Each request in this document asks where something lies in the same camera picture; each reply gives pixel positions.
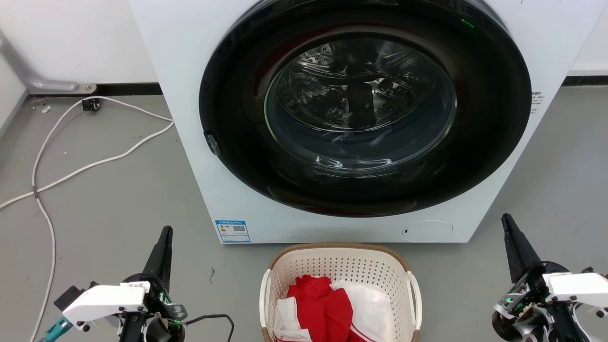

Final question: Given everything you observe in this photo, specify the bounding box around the thick white power cable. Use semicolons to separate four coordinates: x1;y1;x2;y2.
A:
0;122;175;211

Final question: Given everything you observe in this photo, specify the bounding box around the blue energy label sticker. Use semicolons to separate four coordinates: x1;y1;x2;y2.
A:
215;219;251;244

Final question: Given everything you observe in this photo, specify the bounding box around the round white filter cover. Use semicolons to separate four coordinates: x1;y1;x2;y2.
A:
402;220;454;242

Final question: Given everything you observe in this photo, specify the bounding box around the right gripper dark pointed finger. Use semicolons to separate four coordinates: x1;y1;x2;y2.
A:
501;213;543;285

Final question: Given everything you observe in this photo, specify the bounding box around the teal cable connector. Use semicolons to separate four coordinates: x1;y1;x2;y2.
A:
39;317;74;342

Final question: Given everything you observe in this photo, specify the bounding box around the thin white cable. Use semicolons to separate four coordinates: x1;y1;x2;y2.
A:
29;96;173;342

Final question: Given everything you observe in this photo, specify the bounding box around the white front-load washing machine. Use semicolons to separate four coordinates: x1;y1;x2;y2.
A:
129;0;608;245

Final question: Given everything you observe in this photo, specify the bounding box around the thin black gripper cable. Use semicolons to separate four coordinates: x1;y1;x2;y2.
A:
182;314;235;342

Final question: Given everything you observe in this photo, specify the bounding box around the grey wall pipe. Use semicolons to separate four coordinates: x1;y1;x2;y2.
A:
0;34;80;94

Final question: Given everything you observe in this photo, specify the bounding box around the stainless steel washer drum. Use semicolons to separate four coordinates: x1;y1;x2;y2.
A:
265;37;457;172

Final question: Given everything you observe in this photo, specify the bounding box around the cream plastic laundry basket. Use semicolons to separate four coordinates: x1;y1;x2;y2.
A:
259;243;423;342

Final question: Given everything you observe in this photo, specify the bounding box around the white garment with red stripes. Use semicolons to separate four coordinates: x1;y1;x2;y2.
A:
273;280;395;342

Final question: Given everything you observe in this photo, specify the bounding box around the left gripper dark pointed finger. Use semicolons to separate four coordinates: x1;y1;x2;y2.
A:
142;226;174;291

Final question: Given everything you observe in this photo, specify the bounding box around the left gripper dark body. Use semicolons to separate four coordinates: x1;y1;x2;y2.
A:
119;273;188;342

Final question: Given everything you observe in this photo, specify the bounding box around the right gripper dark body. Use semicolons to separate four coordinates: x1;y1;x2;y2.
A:
491;261;586;342

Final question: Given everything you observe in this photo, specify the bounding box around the black round glass washer door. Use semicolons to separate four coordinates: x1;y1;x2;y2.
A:
199;0;532;218

